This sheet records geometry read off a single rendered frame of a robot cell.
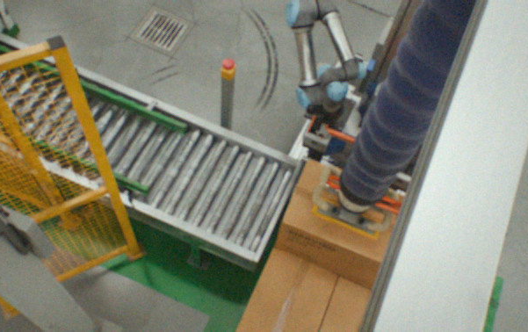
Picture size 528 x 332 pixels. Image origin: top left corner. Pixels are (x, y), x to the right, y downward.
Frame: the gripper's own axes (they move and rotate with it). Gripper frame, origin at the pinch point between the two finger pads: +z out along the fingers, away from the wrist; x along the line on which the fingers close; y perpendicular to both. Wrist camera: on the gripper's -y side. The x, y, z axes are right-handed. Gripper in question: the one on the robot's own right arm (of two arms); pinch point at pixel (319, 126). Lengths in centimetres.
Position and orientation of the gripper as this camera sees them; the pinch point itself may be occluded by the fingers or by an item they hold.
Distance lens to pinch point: 289.9
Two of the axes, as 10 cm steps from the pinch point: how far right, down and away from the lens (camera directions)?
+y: 9.2, 3.7, -1.0
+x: 3.7, -8.1, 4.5
